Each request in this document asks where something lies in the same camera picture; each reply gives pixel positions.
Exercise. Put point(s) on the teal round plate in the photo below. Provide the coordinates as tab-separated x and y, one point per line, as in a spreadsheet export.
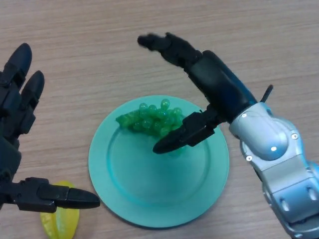
154	184

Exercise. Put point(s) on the yellow starfruit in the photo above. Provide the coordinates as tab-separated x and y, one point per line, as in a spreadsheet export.
61	224

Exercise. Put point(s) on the green grape bunch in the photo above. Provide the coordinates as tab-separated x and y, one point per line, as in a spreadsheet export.
149	119

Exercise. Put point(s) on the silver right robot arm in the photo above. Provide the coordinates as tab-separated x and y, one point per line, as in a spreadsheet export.
279	154

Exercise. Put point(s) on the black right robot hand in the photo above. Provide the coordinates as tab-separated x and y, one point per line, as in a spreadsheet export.
216	82

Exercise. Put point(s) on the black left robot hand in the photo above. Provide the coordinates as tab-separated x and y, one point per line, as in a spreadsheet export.
10	119

